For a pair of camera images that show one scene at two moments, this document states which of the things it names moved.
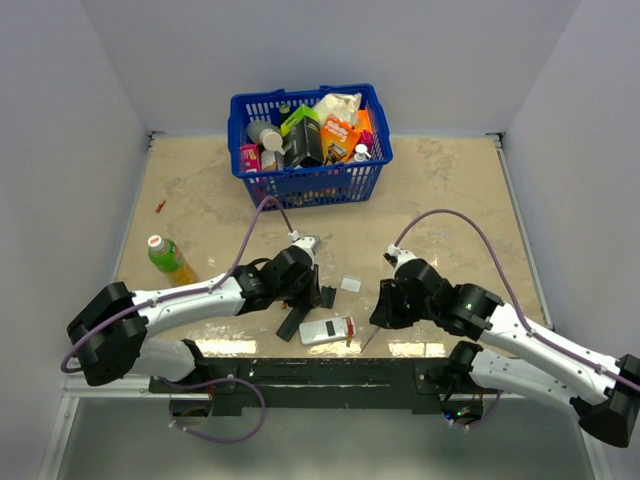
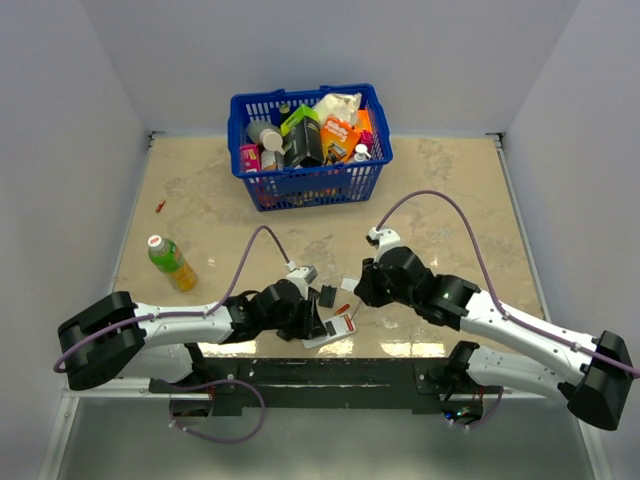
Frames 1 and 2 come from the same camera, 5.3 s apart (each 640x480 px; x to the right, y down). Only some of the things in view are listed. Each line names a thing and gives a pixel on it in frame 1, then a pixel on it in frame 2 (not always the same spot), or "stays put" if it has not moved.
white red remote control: (325, 330) stays put
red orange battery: (350, 331) → (344, 308)
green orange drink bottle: (167, 257) stays put
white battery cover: (351, 283) stays put
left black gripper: (312, 296) → (310, 323)
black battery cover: (327, 296) stays put
